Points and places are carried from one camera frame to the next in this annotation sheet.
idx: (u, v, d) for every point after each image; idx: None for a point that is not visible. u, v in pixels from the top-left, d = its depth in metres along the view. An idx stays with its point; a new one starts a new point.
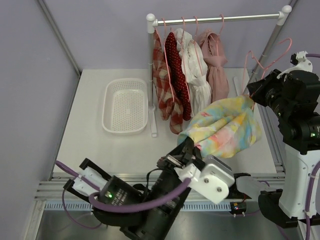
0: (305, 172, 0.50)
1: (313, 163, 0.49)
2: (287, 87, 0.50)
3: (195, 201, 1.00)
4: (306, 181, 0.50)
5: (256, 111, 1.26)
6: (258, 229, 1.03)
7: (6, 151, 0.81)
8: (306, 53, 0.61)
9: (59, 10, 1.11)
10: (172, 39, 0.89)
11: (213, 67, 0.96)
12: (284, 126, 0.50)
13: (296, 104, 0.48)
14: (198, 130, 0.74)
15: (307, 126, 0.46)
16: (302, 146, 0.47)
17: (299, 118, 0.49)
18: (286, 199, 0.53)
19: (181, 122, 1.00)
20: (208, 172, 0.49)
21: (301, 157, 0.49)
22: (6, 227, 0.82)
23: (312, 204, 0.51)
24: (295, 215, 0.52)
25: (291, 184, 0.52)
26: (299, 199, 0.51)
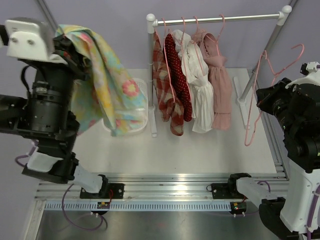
0: (310, 189, 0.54)
1: (317, 182, 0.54)
2: (295, 100, 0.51)
3: (195, 201, 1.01)
4: (309, 197, 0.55)
5: (256, 112, 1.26)
6: (258, 229, 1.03)
7: (6, 150, 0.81)
8: (317, 64, 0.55)
9: (59, 10, 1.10)
10: (171, 40, 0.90)
11: (215, 67, 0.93)
12: (291, 141, 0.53)
13: (304, 121, 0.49)
14: (73, 26, 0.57)
15: (313, 144, 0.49)
16: (308, 164, 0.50)
17: (306, 135, 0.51)
18: (289, 213, 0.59)
19: (182, 122, 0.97)
20: (11, 31, 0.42)
21: (306, 175, 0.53)
22: (6, 227, 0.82)
23: (315, 219, 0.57)
24: (296, 229, 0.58)
25: (294, 200, 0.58)
26: (301, 215, 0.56)
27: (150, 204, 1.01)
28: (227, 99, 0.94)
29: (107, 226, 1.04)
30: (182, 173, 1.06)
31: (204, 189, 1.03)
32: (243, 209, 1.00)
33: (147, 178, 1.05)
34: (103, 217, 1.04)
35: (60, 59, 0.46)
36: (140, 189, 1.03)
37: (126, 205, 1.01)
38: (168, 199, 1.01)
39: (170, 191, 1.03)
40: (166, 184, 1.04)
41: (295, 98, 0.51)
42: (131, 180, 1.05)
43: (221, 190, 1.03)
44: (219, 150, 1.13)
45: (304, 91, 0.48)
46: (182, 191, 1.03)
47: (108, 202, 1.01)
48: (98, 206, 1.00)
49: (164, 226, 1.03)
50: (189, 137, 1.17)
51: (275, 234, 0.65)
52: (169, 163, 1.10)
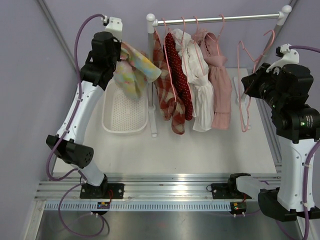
0: (299, 160, 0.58)
1: (305, 152, 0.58)
2: (282, 80, 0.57)
3: (195, 201, 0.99)
4: (301, 171, 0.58)
5: (256, 113, 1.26)
6: (257, 229, 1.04)
7: (6, 151, 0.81)
8: (289, 45, 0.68)
9: (59, 10, 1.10)
10: (171, 39, 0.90)
11: (215, 67, 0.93)
12: (278, 116, 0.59)
13: (288, 96, 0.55)
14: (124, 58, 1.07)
15: (297, 117, 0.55)
16: (294, 134, 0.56)
17: (291, 110, 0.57)
18: (285, 194, 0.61)
19: (183, 122, 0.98)
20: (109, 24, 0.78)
21: (293, 146, 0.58)
22: (7, 227, 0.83)
23: (309, 195, 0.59)
24: (293, 207, 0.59)
25: (288, 179, 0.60)
26: (296, 190, 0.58)
27: (149, 204, 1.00)
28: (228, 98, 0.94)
29: (109, 229, 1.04)
30: (182, 173, 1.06)
31: (203, 189, 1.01)
32: (243, 209, 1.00)
33: (146, 178, 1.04)
34: (103, 219, 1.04)
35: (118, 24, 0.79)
36: (139, 189, 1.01)
37: (126, 205, 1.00)
38: (169, 199, 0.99)
39: (170, 191, 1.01)
40: (166, 184, 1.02)
41: (280, 76, 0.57)
42: (130, 180, 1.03)
43: (221, 190, 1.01)
44: (219, 149, 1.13)
45: (290, 71, 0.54)
46: (182, 191, 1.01)
47: (108, 202, 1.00)
48: (98, 206, 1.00)
49: (164, 226, 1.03)
50: (189, 136, 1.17)
51: (272, 218, 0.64)
52: (169, 162, 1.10)
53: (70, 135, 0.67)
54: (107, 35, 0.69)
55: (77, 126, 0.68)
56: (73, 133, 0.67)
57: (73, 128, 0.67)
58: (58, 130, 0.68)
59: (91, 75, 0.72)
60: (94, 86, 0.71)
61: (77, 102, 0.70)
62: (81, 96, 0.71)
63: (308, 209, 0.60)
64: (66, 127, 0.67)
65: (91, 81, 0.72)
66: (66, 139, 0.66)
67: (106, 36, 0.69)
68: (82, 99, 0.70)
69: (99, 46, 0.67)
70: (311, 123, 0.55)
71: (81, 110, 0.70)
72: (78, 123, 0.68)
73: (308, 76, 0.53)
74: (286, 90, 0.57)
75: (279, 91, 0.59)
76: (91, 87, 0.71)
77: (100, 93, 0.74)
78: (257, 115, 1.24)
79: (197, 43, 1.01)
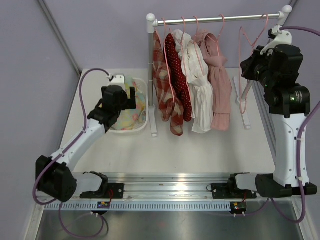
0: (291, 135, 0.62)
1: (297, 127, 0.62)
2: (274, 59, 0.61)
3: (195, 201, 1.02)
4: (293, 145, 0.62)
5: (256, 112, 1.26)
6: (258, 230, 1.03)
7: (6, 151, 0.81)
8: (279, 27, 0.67)
9: (59, 11, 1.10)
10: (171, 40, 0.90)
11: (215, 67, 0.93)
12: (270, 93, 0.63)
13: (280, 75, 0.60)
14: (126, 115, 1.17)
15: (287, 94, 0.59)
16: (285, 109, 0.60)
17: (282, 87, 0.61)
18: (281, 170, 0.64)
19: (181, 122, 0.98)
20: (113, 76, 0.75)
21: (285, 121, 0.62)
22: (6, 227, 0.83)
23: (303, 170, 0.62)
24: (288, 182, 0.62)
25: (283, 156, 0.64)
26: (290, 165, 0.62)
27: (149, 204, 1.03)
28: (227, 98, 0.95)
29: (108, 230, 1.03)
30: (182, 172, 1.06)
31: (204, 189, 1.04)
32: (241, 209, 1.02)
33: (147, 178, 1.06)
34: (103, 219, 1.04)
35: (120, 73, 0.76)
36: (140, 189, 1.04)
37: (126, 205, 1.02)
38: (168, 199, 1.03)
39: (170, 191, 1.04)
40: (166, 184, 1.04)
41: (273, 56, 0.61)
42: (131, 180, 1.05)
43: (221, 190, 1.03)
44: (219, 150, 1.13)
45: (282, 51, 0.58)
46: (182, 191, 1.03)
47: (108, 202, 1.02)
48: (98, 206, 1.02)
49: (164, 226, 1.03)
50: (189, 137, 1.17)
51: (272, 196, 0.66)
52: (169, 162, 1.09)
53: (64, 158, 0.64)
54: (117, 87, 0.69)
55: (74, 152, 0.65)
56: (68, 158, 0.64)
57: (70, 154, 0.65)
58: (53, 153, 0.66)
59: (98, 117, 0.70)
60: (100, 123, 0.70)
61: (80, 134, 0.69)
62: (85, 129, 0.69)
63: (303, 184, 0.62)
64: (62, 151, 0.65)
65: (97, 120, 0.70)
66: (59, 162, 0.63)
67: (117, 88, 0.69)
68: (86, 131, 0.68)
69: (108, 95, 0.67)
70: (300, 99, 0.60)
71: (82, 141, 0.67)
72: (75, 150, 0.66)
73: (298, 55, 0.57)
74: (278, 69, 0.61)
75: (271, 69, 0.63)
76: (97, 124, 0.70)
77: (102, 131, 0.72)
78: (257, 115, 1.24)
79: (197, 44, 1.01)
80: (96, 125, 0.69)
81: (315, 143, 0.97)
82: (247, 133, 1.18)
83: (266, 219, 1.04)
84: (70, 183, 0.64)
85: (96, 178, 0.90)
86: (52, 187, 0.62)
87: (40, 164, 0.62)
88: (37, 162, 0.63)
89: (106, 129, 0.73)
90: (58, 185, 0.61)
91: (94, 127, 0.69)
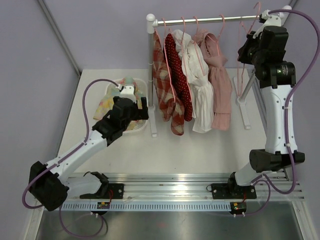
0: (279, 105, 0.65)
1: (284, 97, 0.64)
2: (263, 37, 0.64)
3: (195, 201, 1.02)
4: (281, 114, 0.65)
5: (256, 111, 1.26)
6: (258, 230, 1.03)
7: (6, 151, 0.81)
8: (268, 11, 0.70)
9: (59, 11, 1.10)
10: (171, 40, 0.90)
11: (215, 68, 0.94)
12: (259, 68, 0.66)
13: (268, 51, 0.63)
14: None
15: (275, 68, 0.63)
16: (272, 80, 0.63)
17: (270, 63, 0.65)
18: (271, 140, 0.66)
19: (182, 122, 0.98)
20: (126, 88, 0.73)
21: (273, 91, 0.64)
22: (6, 227, 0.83)
23: (291, 138, 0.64)
24: (277, 149, 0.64)
25: (272, 125, 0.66)
26: (279, 133, 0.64)
27: (149, 204, 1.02)
28: (227, 97, 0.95)
29: (107, 229, 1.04)
30: (182, 173, 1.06)
31: (204, 189, 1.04)
32: (241, 210, 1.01)
33: (146, 178, 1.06)
34: (103, 219, 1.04)
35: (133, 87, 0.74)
36: (140, 189, 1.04)
37: (126, 205, 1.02)
38: (168, 199, 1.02)
39: (170, 191, 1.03)
40: (166, 184, 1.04)
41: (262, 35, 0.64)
42: (131, 180, 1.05)
43: (221, 190, 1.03)
44: (219, 150, 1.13)
45: (269, 29, 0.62)
46: (182, 191, 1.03)
47: (108, 202, 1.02)
48: (98, 206, 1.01)
49: (163, 226, 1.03)
50: (189, 137, 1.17)
51: (264, 168, 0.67)
52: (169, 162, 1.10)
53: (58, 169, 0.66)
54: (127, 101, 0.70)
55: (69, 164, 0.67)
56: (61, 169, 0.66)
57: (65, 166, 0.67)
58: (50, 161, 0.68)
59: (103, 129, 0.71)
60: (103, 137, 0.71)
61: (80, 145, 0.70)
62: (86, 141, 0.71)
63: (292, 151, 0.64)
64: (58, 161, 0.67)
65: (101, 132, 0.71)
66: (52, 172, 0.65)
67: (127, 101, 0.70)
68: (86, 143, 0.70)
69: (116, 108, 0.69)
70: (286, 72, 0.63)
71: (80, 152, 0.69)
72: (70, 162, 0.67)
73: (284, 33, 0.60)
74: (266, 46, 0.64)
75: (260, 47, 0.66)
76: (99, 136, 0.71)
77: (103, 144, 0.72)
78: (257, 115, 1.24)
79: (197, 44, 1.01)
80: (98, 137, 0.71)
81: (315, 143, 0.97)
82: (247, 133, 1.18)
83: (265, 218, 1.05)
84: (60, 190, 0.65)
85: (94, 181, 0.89)
86: (41, 193, 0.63)
87: (34, 170, 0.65)
88: (32, 167, 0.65)
89: (108, 142, 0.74)
90: (49, 194, 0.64)
91: (95, 140, 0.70)
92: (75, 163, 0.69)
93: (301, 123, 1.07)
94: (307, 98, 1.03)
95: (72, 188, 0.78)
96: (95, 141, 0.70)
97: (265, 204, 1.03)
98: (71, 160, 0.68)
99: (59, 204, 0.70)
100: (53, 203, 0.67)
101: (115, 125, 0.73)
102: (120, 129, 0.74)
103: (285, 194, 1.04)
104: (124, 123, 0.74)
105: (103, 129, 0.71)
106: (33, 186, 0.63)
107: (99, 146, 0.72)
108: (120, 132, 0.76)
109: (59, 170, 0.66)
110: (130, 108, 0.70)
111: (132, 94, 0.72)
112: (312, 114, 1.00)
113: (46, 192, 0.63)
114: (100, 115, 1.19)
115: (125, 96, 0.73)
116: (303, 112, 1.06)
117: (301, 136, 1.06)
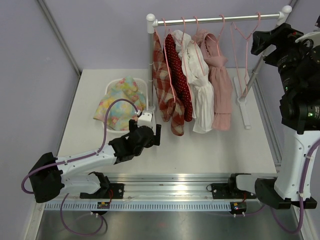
0: (301, 152, 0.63)
1: (309, 144, 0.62)
2: (306, 66, 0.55)
3: (195, 201, 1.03)
4: (301, 161, 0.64)
5: (256, 111, 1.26)
6: (259, 228, 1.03)
7: (6, 151, 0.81)
8: None
9: (60, 11, 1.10)
10: (170, 41, 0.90)
11: (215, 68, 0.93)
12: (287, 102, 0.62)
13: (305, 88, 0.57)
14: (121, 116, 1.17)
15: (306, 107, 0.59)
16: (299, 126, 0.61)
17: (301, 99, 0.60)
18: (283, 184, 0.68)
19: (182, 122, 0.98)
20: (146, 114, 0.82)
21: (297, 136, 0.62)
22: (6, 227, 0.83)
23: (306, 186, 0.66)
24: (288, 196, 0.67)
25: (287, 171, 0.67)
26: (293, 181, 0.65)
27: (150, 204, 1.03)
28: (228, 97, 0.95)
29: (107, 228, 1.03)
30: (184, 172, 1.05)
31: (204, 189, 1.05)
32: (241, 210, 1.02)
33: (146, 178, 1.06)
34: (103, 219, 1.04)
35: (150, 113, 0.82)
36: (140, 189, 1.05)
37: (126, 205, 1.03)
38: (168, 199, 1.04)
39: (170, 191, 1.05)
40: (166, 184, 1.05)
41: (305, 62, 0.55)
42: (130, 180, 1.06)
43: (221, 190, 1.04)
44: (219, 150, 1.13)
45: (318, 58, 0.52)
46: (182, 191, 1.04)
47: (108, 202, 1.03)
48: (98, 206, 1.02)
49: (164, 226, 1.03)
50: (189, 136, 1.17)
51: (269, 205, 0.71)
52: (169, 162, 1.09)
53: (63, 167, 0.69)
54: (148, 131, 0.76)
55: (75, 166, 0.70)
56: (67, 168, 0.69)
57: (71, 166, 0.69)
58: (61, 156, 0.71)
59: (117, 148, 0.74)
60: (115, 155, 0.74)
61: (92, 153, 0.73)
62: (99, 151, 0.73)
63: (303, 199, 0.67)
64: (67, 160, 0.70)
65: (113, 149, 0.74)
66: (58, 168, 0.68)
67: (146, 130, 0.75)
68: (98, 154, 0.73)
69: (136, 135, 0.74)
70: (318, 114, 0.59)
71: (89, 160, 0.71)
72: (77, 165, 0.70)
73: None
74: (306, 79, 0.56)
75: (299, 75, 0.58)
76: (111, 152, 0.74)
77: (111, 161, 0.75)
78: (257, 115, 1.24)
79: (197, 44, 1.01)
80: (109, 154, 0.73)
81: None
82: (247, 133, 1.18)
83: (266, 218, 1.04)
84: (55, 188, 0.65)
85: (92, 182, 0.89)
86: (38, 184, 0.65)
87: (43, 160, 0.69)
88: (42, 158, 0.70)
89: (116, 161, 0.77)
90: (47, 186, 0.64)
91: (106, 155, 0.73)
92: (82, 167, 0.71)
93: None
94: None
95: (68, 185, 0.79)
96: (106, 155, 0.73)
97: (266, 204, 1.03)
98: (79, 165, 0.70)
99: (52, 198, 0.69)
100: (47, 197, 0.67)
101: (129, 150, 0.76)
102: (131, 155, 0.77)
103: None
104: (139, 150, 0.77)
105: (117, 148, 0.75)
106: (34, 175, 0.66)
107: (109, 161, 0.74)
108: (129, 157, 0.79)
109: (65, 168, 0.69)
110: (149, 138, 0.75)
111: (149, 121, 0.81)
112: None
113: (41, 184, 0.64)
114: (101, 115, 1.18)
115: (143, 121, 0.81)
116: None
117: None
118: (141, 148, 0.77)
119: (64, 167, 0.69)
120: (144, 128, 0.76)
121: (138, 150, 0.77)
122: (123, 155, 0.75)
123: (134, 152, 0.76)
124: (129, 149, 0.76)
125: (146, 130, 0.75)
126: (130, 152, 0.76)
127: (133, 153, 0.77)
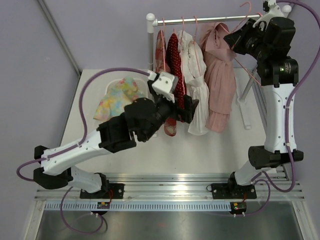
0: (280, 104, 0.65)
1: (285, 96, 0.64)
2: (268, 33, 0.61)
3: (195, 201, 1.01)
4: (282, 113, 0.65)
5: (256, 111, 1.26)
6: (258, 228, 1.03)
7: (6, 151, 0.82)
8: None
9: (59, 12, 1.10)
10: (174, 40, 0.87)
11: (221, 62, 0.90)
12: (262, 65, 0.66)
13: (272, 47, 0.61)
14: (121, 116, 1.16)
15: (277, 66, 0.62)
16: (275, 78, 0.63)
17: (273, 60, 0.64)
18: (270, 140, 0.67)
19: (174, 123, 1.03)
20: (158, 83, 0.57)
21: (275, 90, 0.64)
22: (6, 227, 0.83)
23: (291, 137, 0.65)
24: (277, 148, 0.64)
25: (272, 128, 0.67)
26: (279, 132, 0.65)
27: (150, 204, 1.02)
28: (227, 96, 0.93)
29: (107, 228, 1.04)
30: (182, 173, 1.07)
31: (204, 189, 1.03)
32: (241, 210, 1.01)
33: (146, 178, 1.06)
34: (103, 219, 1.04)
35: (169, 81, 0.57)
36: (140, 189, 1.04)
37: (126, 205, 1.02)
38: (168, 199, 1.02)
39: (170, 191, 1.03)
40: (166, 184, 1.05)
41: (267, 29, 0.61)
42: (131, 180, 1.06)
43: (221, 190, 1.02)
44: (218, 149, 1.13)
45: (275, 22, 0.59)
46: (182, 191, 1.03)
47: (109, 202, 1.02)
48: (98, 206, 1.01)
49: (164, 226, 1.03)
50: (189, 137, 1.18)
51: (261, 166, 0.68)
52: (169, 162, 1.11)
53: (47, 163, 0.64)
54: (163, 109, 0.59)
55: (56, 163, 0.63)
56: (48, 165, 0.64)
57: (53, 163, 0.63)
58: (48, 150, 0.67)
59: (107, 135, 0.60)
60: (100, 146, 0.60)
61: (73, 145, 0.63)
62: (81, 142, 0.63)
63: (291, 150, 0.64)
64: (48, 156, 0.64)
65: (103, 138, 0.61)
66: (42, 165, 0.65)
67: (140, 108, 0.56)
68: (81, 146, 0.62)
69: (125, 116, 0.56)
70: (289, 70, 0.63)
71: (70, 154, 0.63)
72: (58, 162, 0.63)
73: (291, 27, 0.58)
74: (271, 41, 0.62)
75: (265, 41, 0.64)
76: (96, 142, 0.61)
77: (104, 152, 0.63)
78: (257, 115, 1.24)
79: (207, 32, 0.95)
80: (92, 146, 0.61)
81: (314, 142, 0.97)
82: (247, 134, 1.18)
83: (266, 218, 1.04)
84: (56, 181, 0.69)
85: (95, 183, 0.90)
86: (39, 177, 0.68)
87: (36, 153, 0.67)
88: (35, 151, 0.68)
89: (111, 150, 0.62)
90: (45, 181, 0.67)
91: (89, 148, 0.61)
92: (64, 164, 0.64)
93: (301, 122, 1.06)
94: (306, 98, 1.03)
95: (76, 180, 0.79)
96: (89, 148, 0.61)
97: (265, 204, 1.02)
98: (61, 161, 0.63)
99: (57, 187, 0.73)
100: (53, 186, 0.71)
101: (126, 135, 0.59)
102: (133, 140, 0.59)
103: (285, 194, 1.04)
104: (141, 133, 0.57)
105: (104, 134, 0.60)
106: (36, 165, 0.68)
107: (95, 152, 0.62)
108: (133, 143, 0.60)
109: (48, 164, 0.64)
110: (145, 118, 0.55)
111: (168, 92, 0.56)
112: (311, 114, 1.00)
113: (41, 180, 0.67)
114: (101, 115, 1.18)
115: (159, 91, 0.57)
116: (303, 112, 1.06)
117: (301, 136, 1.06)
118: (143, 130, 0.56)
119: (47, 165, 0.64)
120: (138, 106, 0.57)
121: (142, 133, 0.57)
122: (118, 144, 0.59)
123: (138, 134, 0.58)
124: (125, 135, 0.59)
125: (139, 106, 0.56)
126: (125, 138, 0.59)
127: (134, 137, 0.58)
